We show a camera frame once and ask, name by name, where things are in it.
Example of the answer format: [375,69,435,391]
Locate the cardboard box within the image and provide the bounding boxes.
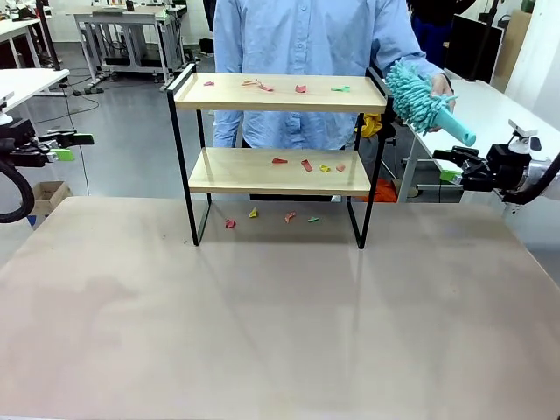
[29,180,74,216]

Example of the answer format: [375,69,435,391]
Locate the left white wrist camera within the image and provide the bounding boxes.
[0,90,17,126]

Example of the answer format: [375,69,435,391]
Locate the black monitor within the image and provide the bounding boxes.
[444,14,505,84]

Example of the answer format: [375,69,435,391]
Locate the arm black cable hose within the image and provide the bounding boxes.
[501,151,560,206]
[0,157,36,224]

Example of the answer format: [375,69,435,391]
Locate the orange cloth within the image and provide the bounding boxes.
[361,177,398,204]

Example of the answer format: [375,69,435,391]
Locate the black vertical pole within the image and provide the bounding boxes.
[35,0,62,72]

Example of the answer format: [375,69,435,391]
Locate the person left forearm blue sleeve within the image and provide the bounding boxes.
[382,41,447,84]

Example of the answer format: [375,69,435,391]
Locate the person right forearm blue sleeve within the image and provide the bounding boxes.
[213,56,244,149]

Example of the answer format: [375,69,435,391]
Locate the brown cardboard panel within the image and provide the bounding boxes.
[493,9,534,87]

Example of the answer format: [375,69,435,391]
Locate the person in blue shirt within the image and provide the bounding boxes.
[213,0,428,151]

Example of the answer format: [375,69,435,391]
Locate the black tripod pole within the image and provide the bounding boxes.
[470,0,502,83]

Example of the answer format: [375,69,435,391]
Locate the yellow cloth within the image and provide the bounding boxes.
[364,112,384,139]

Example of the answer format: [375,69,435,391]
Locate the background person blue trousers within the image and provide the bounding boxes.
[406,0,476,69]

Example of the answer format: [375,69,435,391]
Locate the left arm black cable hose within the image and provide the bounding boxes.
[0,157,36,224]

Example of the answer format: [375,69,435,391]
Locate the person left hand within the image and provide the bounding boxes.
[430,73,457,113]

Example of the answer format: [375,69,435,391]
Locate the two-tier wooden black-frame shelf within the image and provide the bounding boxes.
[164,63,395,250]

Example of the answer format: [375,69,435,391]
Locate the white background desk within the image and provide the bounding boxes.
[0,17,47,70]

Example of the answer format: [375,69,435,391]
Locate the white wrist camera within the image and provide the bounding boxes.
[507,118,543,155]
[0,90,17,126]

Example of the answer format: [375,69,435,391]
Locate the teal microfiber duster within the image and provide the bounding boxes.
[384,59,478,148]

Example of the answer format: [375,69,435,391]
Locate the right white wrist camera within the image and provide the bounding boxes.
[507,118,543,155]

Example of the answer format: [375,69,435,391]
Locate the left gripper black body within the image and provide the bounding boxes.
[0,118,50,168]

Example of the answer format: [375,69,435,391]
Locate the thin black floor cable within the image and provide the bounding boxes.
[59,80,102,197]

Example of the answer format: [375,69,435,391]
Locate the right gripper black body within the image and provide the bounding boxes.
[458,143,533,193]

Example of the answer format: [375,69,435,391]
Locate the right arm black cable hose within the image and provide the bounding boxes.
[501,151,560,206]

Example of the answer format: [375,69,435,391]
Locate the white side table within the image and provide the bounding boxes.
[0,67,71,116]

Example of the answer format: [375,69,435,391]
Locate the grey workshop desk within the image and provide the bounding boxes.
[72,4,187,87]

